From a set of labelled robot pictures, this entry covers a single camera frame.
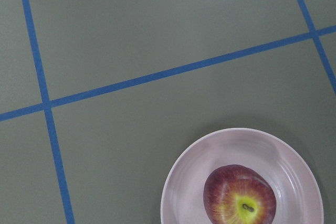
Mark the pink plate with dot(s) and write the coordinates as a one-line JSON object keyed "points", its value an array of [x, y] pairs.
{"points": [[297, 193]]}

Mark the red yellow apple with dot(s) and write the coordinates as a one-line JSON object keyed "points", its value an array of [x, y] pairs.
{"points": [[237, 194]]}

